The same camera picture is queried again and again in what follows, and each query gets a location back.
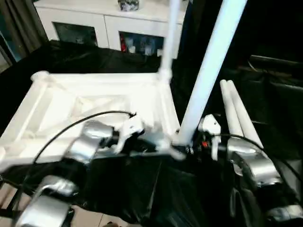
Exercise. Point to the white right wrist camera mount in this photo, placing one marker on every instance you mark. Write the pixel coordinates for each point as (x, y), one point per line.
(211, 125)

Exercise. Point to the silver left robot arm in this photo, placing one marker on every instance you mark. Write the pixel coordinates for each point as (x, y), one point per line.
(87, 142)

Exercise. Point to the black long bar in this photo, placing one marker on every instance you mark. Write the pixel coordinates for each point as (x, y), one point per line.
(277, 61)

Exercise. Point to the blue upright panel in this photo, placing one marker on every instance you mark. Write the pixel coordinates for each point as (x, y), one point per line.
(185, 30)

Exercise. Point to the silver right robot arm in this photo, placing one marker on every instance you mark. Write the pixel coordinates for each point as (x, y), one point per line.
(251, 160)

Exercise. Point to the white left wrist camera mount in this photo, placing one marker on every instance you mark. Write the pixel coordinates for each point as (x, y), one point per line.
(130, 127)

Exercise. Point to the white plastic table top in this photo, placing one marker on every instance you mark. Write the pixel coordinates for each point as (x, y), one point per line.
(71, 99)

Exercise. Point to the white cabinet with glass doors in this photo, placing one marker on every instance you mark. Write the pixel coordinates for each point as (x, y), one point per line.
(94, 21)

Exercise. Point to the white plastic table leg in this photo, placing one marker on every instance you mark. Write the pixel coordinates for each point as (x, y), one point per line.
(230, 108)
(213, 59)
(246, 118)
(171, 35)

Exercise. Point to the dark crumpled bag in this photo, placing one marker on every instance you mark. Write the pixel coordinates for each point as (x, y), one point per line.
(129, 5)

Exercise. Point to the grey curtain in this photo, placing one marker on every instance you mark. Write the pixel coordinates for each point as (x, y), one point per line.
(19, 30)

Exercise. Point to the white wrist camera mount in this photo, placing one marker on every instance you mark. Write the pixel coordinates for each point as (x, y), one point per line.
(130, 127)
(211, 125)

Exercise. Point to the black plastic mat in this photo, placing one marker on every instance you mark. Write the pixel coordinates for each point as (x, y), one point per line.
(154, 189)

